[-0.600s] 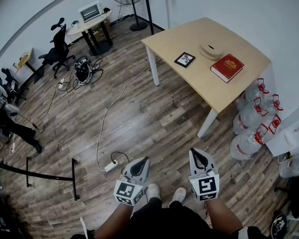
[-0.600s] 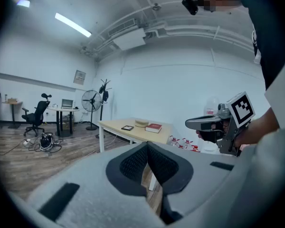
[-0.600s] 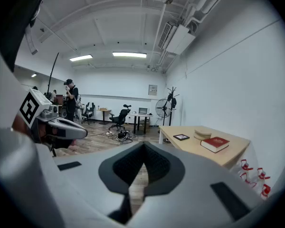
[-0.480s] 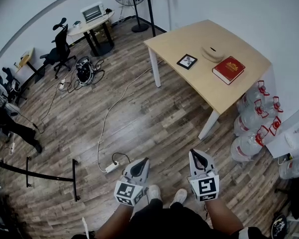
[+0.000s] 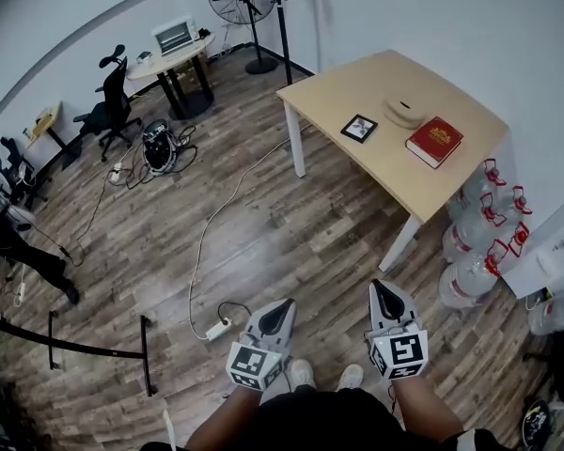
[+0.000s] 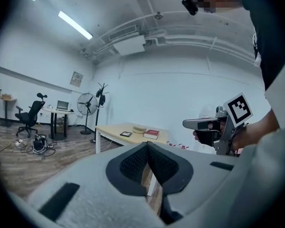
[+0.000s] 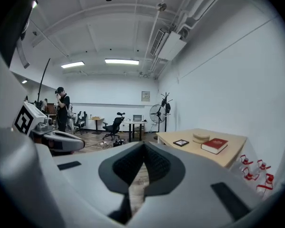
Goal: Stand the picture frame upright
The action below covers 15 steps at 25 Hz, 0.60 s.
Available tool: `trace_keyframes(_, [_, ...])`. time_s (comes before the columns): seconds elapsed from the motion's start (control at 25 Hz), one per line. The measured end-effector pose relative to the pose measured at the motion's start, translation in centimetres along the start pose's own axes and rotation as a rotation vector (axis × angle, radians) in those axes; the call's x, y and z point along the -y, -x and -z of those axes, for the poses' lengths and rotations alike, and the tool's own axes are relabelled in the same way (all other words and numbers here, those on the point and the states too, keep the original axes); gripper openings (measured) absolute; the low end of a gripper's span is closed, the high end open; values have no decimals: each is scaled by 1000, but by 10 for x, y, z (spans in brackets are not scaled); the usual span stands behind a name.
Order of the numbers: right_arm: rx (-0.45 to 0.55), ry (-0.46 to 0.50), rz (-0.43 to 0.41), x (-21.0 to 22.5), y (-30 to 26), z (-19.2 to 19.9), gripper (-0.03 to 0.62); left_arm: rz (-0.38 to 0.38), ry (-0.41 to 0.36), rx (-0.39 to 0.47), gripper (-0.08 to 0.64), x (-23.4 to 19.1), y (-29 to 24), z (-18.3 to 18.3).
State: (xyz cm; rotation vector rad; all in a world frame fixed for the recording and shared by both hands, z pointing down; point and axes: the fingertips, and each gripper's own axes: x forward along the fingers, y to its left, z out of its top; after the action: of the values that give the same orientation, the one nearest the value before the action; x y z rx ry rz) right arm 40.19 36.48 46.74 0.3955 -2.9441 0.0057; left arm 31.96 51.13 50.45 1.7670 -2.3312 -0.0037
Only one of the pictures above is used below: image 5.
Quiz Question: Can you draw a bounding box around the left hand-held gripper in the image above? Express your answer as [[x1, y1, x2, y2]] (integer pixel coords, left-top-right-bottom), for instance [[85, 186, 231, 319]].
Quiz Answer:
[[225, 297, 296, 393]]

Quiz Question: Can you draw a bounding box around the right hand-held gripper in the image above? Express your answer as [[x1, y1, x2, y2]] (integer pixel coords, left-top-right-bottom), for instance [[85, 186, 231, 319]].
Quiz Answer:
[[368, 279, 429, 381]]

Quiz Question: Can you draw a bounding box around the black picture frame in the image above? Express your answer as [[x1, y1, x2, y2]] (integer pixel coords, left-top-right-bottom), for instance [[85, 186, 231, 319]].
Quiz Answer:
[[340, 114, 379, 145]]

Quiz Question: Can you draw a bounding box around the black robot base unit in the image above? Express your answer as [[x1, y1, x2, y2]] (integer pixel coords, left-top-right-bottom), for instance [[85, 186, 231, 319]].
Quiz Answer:
[[141, 118, 178, 176]]

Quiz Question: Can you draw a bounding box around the person's left forearm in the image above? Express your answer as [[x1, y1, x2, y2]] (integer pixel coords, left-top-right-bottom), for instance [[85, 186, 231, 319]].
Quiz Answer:
[[185, 382, 264, 451]]

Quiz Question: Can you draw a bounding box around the person's right forearm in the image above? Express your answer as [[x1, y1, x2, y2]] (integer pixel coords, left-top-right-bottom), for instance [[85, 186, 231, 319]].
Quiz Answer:
[[394, 373, 465, 437]]

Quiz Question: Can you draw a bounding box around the person's left white shoe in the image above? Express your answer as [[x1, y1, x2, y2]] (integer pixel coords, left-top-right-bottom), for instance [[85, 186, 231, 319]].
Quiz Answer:
[[289, 359, 316, 392]]

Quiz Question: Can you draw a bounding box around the person's white shoe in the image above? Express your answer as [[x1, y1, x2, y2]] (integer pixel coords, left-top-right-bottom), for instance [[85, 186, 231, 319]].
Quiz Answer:
[[289, 359, 316, 392], [337, 364, 366, 392]]

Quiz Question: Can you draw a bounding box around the person's right white shoe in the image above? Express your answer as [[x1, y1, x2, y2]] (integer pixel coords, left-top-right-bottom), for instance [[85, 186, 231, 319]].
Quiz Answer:
[[337, 364, 366, 392]]

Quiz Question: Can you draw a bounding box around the cluster of clear water jugs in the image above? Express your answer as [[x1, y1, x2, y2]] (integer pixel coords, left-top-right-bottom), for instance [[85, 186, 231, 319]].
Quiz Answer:
[[439, 157, 564, 336]]

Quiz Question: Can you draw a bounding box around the person's black clothing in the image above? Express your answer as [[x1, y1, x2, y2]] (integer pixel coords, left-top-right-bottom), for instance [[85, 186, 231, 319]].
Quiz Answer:
[[140, 389, 513, 451]]

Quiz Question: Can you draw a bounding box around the red hardcover book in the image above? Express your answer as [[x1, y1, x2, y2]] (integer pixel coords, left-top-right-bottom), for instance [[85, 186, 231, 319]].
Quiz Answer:
[[405, 116, 465, 170]]

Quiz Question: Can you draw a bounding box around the white water dispenser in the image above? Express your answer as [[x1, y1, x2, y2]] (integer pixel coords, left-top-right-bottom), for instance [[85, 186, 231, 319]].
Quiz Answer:
[[500, 188, 564, 300]]

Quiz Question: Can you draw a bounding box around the black swivel chair base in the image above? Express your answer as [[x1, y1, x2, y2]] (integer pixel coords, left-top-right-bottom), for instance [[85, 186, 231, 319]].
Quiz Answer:
[[524, 335, 564, 406]]

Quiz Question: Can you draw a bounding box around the black round patterned disc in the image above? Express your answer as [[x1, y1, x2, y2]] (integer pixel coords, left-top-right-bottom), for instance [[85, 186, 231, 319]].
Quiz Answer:
[[519, 397, 555, 451]]

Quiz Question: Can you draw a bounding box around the cardboard box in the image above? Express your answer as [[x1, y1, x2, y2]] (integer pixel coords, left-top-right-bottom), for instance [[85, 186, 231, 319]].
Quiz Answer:
[[175, 59, 209, 94]]

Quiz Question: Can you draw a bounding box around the black office chair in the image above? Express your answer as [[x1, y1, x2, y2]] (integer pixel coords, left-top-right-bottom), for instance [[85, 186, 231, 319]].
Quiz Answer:
[[73, 43, 143, 163]]

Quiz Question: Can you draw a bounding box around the round beige table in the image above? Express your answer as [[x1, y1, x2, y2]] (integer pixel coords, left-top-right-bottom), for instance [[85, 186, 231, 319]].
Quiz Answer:
[[126, 33, 216, 120]]

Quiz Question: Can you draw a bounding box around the black coat rack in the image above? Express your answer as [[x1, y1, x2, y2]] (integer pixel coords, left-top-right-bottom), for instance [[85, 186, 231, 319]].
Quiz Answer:
[[256, 0, 298, 86]]

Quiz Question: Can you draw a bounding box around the white toaster oven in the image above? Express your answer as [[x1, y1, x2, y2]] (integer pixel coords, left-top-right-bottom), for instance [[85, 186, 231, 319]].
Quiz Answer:
[[150, 15, 200, 56]]

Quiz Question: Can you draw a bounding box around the black armchair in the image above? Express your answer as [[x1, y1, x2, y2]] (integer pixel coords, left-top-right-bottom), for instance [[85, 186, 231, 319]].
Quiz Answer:
[[0, 136, 49, 211]]

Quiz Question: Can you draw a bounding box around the small yellow side table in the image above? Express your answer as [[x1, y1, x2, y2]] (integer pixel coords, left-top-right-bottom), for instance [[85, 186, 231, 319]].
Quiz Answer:
[[24, 101, 84, 159]]

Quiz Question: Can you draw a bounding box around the white hanging strap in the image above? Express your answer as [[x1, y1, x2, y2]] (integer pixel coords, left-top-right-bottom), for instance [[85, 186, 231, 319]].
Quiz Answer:
[[162, 409, 178, 451]]

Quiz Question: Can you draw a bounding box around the tangle of black cables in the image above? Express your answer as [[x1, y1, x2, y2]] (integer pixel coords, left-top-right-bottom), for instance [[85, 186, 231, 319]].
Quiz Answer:
[[121, 124, 198, 191]]

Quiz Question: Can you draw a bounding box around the black metal wheeled stand base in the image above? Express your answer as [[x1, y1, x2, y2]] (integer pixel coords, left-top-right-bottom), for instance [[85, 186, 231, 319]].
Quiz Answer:
[[0, 305, 159, 397]]

